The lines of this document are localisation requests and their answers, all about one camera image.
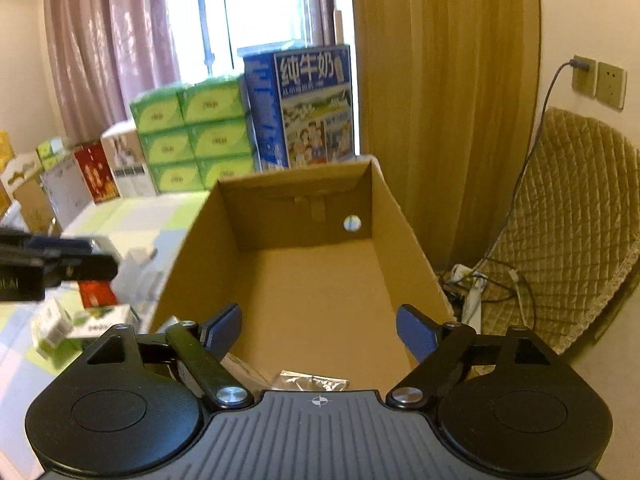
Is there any grey charging cable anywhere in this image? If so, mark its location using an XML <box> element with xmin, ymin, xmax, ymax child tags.
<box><xmin>470</xmin><ymin>58</ymin><xmax>591</xmax><ymax>281</ymax></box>

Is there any red candy packet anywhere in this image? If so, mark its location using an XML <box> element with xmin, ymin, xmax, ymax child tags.
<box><xmin>78</xmin><ymin>281</ymin><xmax>118</xmax><ymax>310</ymax></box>

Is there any clear plastic container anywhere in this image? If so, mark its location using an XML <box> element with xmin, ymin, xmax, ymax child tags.
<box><xmin>270</xmin><ymin>370</ymin><xmax>349</xmax><ymax>392</ymax></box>

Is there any brown carton with white handle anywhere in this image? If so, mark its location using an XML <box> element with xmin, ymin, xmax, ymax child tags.
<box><xmin>1</xmin><ymin>152</ymin><xmax>62</xmax><ymax>236</ymax></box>

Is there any wall power socket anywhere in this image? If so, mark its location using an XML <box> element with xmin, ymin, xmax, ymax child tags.
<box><xmin>570</xmin><ymin>55</ymin><xmax>597</xmax><ymax>99</ymax></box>

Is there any brown cardboard box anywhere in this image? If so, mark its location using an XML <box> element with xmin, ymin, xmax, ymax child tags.
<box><xmin>152</xmin><ymin>158</ymin><xmax>452</xmax><ymax>392</ymax></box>

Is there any pink curtain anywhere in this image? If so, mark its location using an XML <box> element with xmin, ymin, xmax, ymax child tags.
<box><xmin>43</xmin><ymin>0</ymin><xmax>180</xmax><ymax>144</ymax></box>

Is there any quilted chair cushion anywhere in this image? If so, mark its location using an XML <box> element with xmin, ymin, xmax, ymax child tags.
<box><xmin>478</xmin><ymin>107</ymin><xmax>639</xmax><ymax>353</ymax></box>

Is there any white power strip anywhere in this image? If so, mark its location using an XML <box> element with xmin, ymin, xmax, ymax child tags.
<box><xmin>449</xmin><ymin>263</ymin><xmax>488</xmax><ymax>333</ymax></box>

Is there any white product box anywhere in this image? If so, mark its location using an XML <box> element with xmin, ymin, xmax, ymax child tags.
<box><xmin>101</xmin><ymin>120</ymin><xmax>157</xmax><ymax>198</ymax></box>

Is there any green white oral box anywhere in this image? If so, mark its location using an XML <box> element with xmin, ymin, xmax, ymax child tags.
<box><xmin>30</xmin><ymin>299</ymin><xmax>140</xmax><ymax>359</ymax></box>

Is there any red gift envelope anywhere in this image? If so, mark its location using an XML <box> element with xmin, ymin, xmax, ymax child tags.
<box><xmin>73</xmin><ymin>141</ymin><xmax>119</xmax><ymax>204</ymax></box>

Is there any green tissue box pack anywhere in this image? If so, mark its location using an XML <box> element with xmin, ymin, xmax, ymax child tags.
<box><xmin>129</xmin><ymin>74</ymin><xmax>258</xmax><ymax>193</ymax></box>

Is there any blue milk carton box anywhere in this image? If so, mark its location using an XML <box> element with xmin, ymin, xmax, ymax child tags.
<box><xmin>244</xmin><ymin>44</ymin><xmax>355</xmax><ymax>170</ymax></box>

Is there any checkered tablecloth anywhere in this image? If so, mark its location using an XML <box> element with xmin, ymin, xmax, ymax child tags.
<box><xmin>1</xmin><ymin>192</ymin><xmax>207</xmax><ymax>479</ymax></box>

